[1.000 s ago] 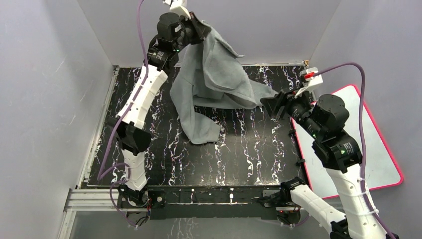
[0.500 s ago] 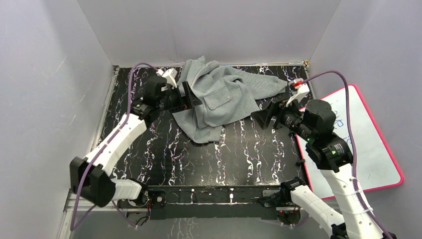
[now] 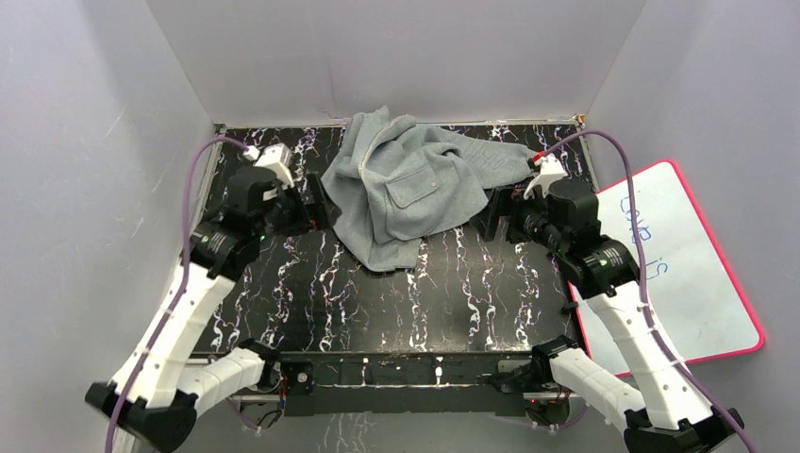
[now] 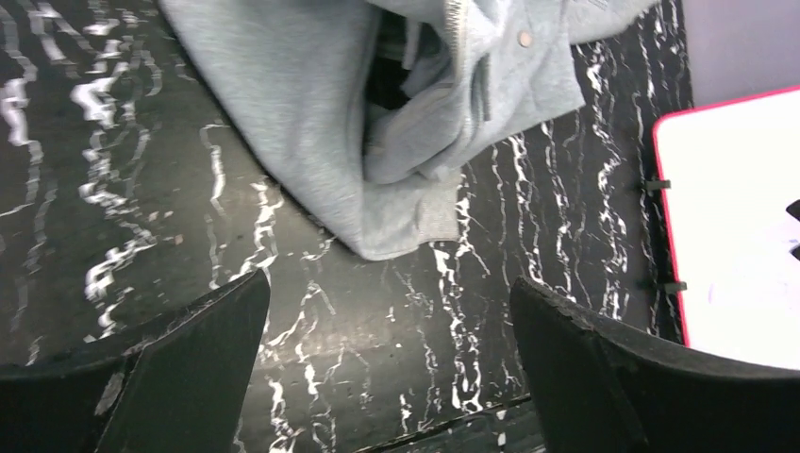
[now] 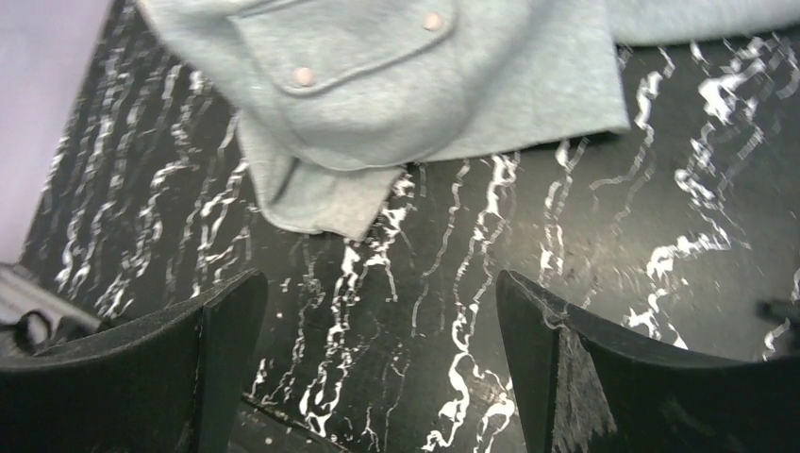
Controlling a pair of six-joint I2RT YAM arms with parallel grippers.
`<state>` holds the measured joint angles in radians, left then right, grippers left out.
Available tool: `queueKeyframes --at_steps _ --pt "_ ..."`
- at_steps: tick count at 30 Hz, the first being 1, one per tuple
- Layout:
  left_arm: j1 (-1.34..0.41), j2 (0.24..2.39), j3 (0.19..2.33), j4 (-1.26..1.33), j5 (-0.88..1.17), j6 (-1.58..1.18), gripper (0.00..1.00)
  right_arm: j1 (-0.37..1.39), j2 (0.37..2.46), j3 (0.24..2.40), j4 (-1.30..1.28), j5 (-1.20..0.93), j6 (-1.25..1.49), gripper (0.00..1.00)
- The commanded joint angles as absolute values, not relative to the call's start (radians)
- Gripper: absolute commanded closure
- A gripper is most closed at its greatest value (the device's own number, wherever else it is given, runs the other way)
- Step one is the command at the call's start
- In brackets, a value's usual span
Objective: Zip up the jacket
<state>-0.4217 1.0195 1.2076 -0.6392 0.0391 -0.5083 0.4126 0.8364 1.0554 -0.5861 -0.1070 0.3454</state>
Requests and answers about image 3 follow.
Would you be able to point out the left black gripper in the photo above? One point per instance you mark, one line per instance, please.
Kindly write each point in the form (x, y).
(314, 200)

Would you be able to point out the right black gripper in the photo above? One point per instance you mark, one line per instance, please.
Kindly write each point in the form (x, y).
(506, 202)

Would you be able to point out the grey zip-up jacket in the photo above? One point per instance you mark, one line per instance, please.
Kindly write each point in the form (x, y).
(396, 181)

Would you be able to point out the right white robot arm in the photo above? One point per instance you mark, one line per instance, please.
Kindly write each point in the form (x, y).
(627, 251)

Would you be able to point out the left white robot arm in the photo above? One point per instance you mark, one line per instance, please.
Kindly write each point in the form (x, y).
(156, 397)

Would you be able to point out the pink-framed whiteboard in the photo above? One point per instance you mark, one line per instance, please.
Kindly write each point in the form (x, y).
(690, 283)

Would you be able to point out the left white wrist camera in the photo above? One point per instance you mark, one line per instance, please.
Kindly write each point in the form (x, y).
(276, 158)

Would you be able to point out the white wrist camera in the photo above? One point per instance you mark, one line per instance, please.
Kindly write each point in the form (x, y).
(276, 158)
(550, 170)

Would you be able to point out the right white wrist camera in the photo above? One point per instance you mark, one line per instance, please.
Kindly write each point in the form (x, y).
(550, 170)

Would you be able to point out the aluminium table frame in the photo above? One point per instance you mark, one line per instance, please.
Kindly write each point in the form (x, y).
(392, 183)

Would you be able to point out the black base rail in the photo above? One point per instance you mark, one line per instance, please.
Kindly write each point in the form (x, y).
(502, 384)

